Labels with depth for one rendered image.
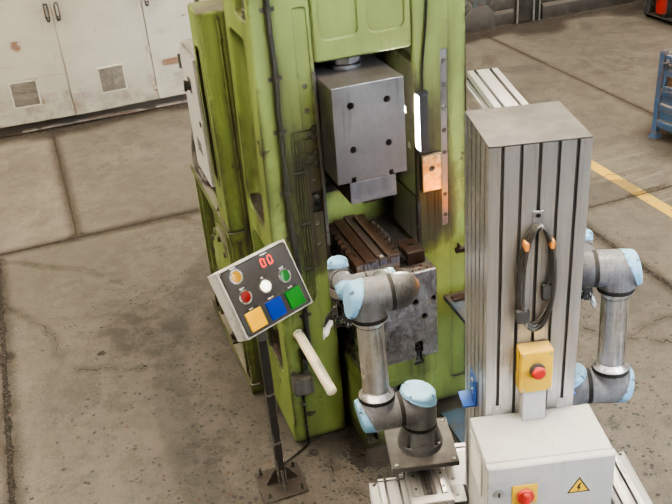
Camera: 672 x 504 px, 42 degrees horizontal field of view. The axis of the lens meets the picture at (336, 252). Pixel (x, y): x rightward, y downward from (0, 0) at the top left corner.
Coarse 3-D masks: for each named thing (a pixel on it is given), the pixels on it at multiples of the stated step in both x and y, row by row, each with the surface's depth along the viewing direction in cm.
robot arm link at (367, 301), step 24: (360, 288) 259; (384, 288) 259; (360, 312) 260; (384, 312) 263; (360, 336) 266; (384, 336) 269; (360, 360) 271; (384, 360) 270; (384, 384) 273; (360, 408) 275; (384, 408) 274
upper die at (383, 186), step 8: (328, 176) 372; (384, 176) 349; (392, 176) 350; (336, 184) 363; (344, 184) 352; (352, 184) 345; (360, 184) 347; (368, 184) 348; (376, 184) 349; (384, 184) 350; (392, 184) 352; (344, 192) 355; (352, 192) 347; (360, 192) 348; (368, 192) 350; (376, 192) 351; (384, 192) 352; (392, 192) 353; (352, 200) 349; (360, 200) 350; (368, 200) 351
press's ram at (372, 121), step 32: (320, 64) 352; (384, 64) 345; (320, 96) 338; (352, 96) 328; (384, 96) 333; (320, 128) 349; (352, 128) 334; (384, 128) 339; (352, 160) 341; (384, 160) 345
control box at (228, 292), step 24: (240, 264) 330; (264, 264) 335; (288, 264) 342; (216, 288) 328; (240, 288) 328; (288, 288) 340; (240, 312) 326; (264, 312) 332; (288, 312) 338; (240, 336) 329
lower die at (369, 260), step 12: (348, 216) 400; (360, 216) 401; (336, 228) 395; (348, 228) 392; (372, 228) 390; (336, 240) 385; (348, 240) 382; (360, 240) 381; (348, 252) 375; (360, 252) 372; (372, 252) 370; (396, 252) 369; (360, 264) 365; (372, 264) 366; (384, 264) 368; (396, 264) 370
